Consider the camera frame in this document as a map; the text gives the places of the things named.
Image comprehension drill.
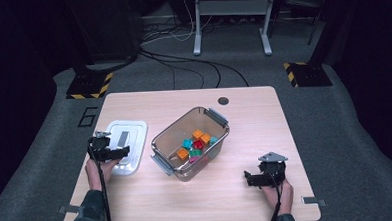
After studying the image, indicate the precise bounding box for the white floor cable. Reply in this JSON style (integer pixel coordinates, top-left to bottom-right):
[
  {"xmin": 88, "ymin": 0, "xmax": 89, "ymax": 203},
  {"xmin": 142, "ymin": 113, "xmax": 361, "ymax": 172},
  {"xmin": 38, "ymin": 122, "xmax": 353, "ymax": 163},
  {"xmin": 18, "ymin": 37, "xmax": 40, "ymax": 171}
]
[{"xmin": 138, "ymin": 0, "xmax": 215, "ymax": 46}]

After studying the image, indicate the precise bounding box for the black striped stand base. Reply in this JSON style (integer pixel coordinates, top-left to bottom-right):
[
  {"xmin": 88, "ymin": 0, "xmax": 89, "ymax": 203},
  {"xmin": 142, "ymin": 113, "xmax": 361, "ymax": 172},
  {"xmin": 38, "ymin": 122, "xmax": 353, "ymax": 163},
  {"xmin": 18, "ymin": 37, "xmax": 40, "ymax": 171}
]
[
  {"xmin": 64, "ymin": 71, "xmax": 115, "ymax": 100},
  {"xmin": 283, "ymin": 60, "xmax": 333, "ymax": 89}
]

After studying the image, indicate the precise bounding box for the thin black stand leg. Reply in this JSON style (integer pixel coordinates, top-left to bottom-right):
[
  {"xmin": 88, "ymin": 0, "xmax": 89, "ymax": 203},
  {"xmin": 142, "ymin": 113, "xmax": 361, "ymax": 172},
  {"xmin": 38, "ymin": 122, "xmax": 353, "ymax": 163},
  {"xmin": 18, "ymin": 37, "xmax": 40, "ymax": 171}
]
[{"xmin": 305, "ymin": 4, "xmax": 326, "ymax": 47}]

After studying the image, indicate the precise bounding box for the grey metal table frame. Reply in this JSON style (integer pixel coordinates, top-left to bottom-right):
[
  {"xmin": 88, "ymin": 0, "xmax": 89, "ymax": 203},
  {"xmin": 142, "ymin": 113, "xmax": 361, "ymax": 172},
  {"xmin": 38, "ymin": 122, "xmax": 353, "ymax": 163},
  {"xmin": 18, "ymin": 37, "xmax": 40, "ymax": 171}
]
[{"xmin": 190, "ymin": 0, "xmax": 281, "ymax": 60}]

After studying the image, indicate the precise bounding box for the black equipment cabinet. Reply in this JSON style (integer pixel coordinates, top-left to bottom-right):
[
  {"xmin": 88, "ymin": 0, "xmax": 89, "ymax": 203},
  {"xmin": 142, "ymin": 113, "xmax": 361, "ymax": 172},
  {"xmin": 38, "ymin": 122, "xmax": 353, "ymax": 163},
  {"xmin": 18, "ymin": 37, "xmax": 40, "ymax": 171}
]
[{"xmin": 85, "ymin": 0, "xmax": 142, "ymax": 63}]

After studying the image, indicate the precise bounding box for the clear brown storage box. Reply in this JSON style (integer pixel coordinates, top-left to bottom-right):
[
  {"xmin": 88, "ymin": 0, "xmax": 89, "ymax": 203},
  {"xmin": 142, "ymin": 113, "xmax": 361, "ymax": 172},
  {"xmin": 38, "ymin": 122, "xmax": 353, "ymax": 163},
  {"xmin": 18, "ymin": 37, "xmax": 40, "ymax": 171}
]
[{"xmin": 148, "ymin": 104, "xmax": 233, "ymax": 184}]

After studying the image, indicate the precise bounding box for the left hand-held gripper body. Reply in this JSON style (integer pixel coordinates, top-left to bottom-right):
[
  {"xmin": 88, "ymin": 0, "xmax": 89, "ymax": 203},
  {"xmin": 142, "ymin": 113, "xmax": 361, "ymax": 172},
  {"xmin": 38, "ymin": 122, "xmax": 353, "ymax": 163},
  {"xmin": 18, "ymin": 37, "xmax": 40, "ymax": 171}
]
[{"xmin": 87, "ymin": 129, "xmax": 114, "ymax": 162}]

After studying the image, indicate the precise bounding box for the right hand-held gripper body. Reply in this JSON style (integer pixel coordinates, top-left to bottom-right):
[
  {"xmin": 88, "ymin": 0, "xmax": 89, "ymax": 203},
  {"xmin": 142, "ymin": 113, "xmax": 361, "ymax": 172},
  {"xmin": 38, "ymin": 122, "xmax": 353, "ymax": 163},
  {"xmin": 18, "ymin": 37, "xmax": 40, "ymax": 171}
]
[{"xmin": 256, "ymin": 151, "xmax": 290, "ymax": 189}]

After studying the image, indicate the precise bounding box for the grey tape strip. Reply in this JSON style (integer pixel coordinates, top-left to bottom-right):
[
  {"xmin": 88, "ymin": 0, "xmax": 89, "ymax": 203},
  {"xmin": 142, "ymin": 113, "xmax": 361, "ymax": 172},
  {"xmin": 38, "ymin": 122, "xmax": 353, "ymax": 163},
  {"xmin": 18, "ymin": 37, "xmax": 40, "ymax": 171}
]
[
  {"xmin": 57, "ymin": 204, "xmax": 80, "ymax": 215},
  {"xmin": 301, "ymin": 195, "xmax": 328, "ymax": 208}
]

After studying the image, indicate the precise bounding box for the person's left hand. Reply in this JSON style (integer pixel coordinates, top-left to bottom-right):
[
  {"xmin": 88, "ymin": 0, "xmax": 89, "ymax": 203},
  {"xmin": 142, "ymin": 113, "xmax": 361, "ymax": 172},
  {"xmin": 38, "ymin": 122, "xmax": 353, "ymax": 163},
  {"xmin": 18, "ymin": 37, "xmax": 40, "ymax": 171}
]
[{"xmin": 84, "ymin": 157, "xmax": 123, "ymax": 192}]

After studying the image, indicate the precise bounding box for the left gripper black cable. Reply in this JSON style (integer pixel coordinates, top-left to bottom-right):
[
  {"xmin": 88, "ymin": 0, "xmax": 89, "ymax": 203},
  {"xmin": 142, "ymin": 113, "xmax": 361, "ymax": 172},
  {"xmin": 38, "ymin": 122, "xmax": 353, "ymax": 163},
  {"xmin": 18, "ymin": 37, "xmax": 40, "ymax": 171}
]
[{"xmin": 88, "ymin": 142, "xmax": 114, "ymax": 221}]

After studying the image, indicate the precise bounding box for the long black floor cable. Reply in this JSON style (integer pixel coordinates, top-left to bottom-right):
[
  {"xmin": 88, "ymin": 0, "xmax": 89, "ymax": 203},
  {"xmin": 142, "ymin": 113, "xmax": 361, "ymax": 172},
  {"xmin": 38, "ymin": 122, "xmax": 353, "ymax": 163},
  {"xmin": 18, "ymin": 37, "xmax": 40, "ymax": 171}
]
[{"xmin": 139, "ymin": 43, "xmax": 250, "ymax": 92}]

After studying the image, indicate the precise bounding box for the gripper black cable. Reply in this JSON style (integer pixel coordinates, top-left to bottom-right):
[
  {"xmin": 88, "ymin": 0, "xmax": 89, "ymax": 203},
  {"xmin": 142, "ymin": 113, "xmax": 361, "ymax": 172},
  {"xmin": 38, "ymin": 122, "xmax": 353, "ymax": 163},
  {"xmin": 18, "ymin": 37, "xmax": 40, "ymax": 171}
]
[
  {"xmin": 88, "ymin": 142, "xmax": 114, "ymax": 221},
  {"xmin": 266, "ymin": 168, "xmax": 287, "ymax": 221}
]

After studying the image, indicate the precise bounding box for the person's right hand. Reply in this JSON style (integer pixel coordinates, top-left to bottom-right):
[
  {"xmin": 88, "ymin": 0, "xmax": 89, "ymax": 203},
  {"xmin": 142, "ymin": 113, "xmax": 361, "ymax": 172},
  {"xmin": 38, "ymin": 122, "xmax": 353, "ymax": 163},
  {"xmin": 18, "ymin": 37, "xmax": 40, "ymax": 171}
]
[{"xmin": 260, "ymin": 179, "xmax": 296, "ymax": 218}]

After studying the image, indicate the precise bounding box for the white box lid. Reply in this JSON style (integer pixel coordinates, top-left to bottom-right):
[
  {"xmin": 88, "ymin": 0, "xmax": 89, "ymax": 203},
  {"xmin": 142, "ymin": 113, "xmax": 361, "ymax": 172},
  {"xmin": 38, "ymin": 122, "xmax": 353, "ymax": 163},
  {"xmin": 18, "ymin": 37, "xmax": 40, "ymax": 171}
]
[{"xmin": 104, "ymin": 119, "xmax": 151, "ymax": 177}]

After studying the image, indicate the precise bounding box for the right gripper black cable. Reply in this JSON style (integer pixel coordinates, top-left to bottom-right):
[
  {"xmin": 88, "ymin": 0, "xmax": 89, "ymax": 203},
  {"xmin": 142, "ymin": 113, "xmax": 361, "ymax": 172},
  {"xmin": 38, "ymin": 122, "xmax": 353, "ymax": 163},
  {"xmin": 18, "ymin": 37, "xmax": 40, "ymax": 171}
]
[{"xmin": 266, "ymin": 168, "xmax": 287, "ymax": 221}]

